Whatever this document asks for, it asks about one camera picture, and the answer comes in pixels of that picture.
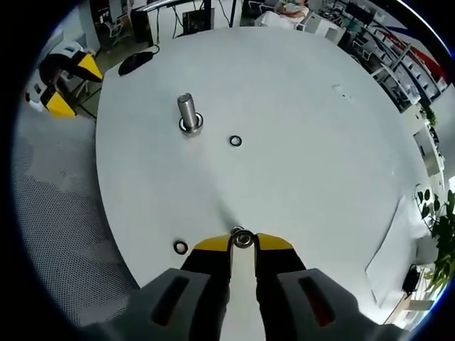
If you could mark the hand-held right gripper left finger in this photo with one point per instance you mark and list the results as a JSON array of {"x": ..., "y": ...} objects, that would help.
[{"x": 209, "y": 263}]

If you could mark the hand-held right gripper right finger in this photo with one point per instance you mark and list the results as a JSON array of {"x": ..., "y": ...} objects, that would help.
[{"x": 277, "y": 263}]

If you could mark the small steel washer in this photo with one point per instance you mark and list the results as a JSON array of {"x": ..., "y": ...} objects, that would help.
[
  {"x": 230, "y": 141},
  {"x": 175, "y": 248},
  {"x": 249, "y": 234}
]

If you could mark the large steel threaded stud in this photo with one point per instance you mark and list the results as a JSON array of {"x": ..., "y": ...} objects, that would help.
[{"x": 188, "y": 110}]

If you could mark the large steel washer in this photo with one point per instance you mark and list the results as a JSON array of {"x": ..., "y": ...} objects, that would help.
[{"x": 185, "y": 129}]

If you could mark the black computer mouse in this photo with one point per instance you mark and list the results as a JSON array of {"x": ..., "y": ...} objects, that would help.
[{"x": 133, "y": 64}]

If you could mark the grey mesh chair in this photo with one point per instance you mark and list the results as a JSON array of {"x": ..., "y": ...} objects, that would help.
[{"x": 53, "y": 213}]

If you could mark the white paper sheet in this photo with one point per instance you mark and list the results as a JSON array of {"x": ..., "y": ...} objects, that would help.
[{"x": 387, "y": 255}]

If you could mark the black computer tower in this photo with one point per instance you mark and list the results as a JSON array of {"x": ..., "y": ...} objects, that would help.
[{"x": 195, "y": 21}]

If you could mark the small black box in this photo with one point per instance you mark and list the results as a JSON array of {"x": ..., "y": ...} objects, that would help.
[{"x": 410, "y": 280}]

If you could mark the large potted green plant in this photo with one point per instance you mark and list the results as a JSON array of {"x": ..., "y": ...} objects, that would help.
[{"x": 442, "y": 231}]

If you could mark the long white cabinet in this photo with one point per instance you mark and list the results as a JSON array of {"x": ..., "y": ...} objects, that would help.
[{"x": 428, "y": 152}]

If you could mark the small potted green plant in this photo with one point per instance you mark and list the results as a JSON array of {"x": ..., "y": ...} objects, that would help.
[{"x": 431, "y": 115}]

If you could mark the white rolling cabinet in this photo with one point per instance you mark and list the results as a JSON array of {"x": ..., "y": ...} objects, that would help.
[{"x": 320, "y": 26}]

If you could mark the shelves with white bins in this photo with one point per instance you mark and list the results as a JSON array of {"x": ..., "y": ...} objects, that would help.
[{"x": 409, "y": 64}]

